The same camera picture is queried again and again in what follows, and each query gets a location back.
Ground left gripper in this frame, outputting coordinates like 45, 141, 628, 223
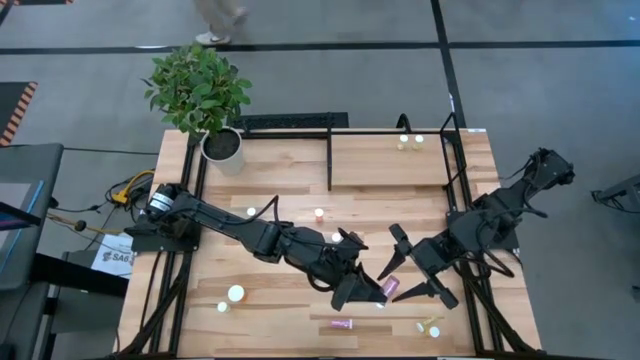
304, 230, 389, 312

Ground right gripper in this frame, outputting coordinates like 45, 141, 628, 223
376, 223, 460, 310

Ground black chair base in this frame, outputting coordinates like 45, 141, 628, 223
591, 173, 640, 215

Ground white printed paper sign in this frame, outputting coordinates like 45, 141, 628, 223
91, 232, 136, 279

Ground green plant in white pot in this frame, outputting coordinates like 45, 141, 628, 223
141, 41, 254, 177

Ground black side table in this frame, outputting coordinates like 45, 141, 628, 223
29, 252, 130, 299

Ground person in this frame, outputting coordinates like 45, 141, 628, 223
192, 0, 250, 46

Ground grey cabinet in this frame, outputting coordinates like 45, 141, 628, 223
0, 143, 65, 294

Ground hazard-striped black floor mat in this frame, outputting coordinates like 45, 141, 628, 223
0, 81, 39, 147

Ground black wire shelf frame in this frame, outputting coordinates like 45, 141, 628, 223
239, 112, 466, 192

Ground black aluminium table frame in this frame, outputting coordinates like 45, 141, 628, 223
115, 127, 546, 359

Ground yellow cable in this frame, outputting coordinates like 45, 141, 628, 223
110, 169, 156, 205

